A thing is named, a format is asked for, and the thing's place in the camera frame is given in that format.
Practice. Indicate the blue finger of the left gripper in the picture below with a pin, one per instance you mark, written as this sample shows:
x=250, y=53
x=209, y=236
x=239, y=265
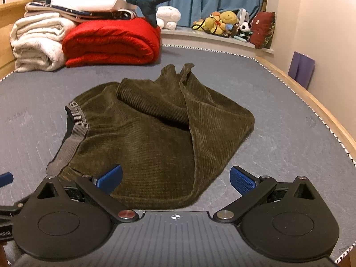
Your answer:
x=6, y=179

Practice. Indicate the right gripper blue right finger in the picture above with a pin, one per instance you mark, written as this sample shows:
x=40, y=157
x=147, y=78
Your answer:
x=253, y=191

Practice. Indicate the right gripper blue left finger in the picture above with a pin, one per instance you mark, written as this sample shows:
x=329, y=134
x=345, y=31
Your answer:
x=98, y=190

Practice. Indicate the dark olive corduroy pants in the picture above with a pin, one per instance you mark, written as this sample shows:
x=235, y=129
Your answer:
x=172, y=136

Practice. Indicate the grey bed mattress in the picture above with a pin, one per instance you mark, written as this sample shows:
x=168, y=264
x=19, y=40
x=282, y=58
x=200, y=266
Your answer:
x=289, y=138

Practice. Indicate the cream folded blanket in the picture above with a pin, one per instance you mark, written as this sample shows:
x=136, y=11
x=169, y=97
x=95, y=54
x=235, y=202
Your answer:
x=36, y=42

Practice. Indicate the red folded blanket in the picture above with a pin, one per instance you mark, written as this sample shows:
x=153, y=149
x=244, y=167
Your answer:
x=112, y=42

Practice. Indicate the panda plush toy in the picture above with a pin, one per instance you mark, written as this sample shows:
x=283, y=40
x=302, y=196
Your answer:
x=245, y=31

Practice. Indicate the dark red cushion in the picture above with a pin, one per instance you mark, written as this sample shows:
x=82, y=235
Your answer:
x=263, y=27

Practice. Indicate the yellow plush toy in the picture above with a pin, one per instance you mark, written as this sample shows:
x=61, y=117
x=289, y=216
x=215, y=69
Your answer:
x=219, y=24

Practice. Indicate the navy striped folded cloth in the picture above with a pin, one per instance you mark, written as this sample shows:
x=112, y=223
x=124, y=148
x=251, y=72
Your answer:
x=34, y=8

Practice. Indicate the white plush toy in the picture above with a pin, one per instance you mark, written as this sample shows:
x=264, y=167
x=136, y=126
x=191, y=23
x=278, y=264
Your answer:
x=167, y=17

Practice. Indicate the white folded pillow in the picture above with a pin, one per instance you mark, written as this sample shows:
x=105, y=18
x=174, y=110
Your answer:
x=94, y=5

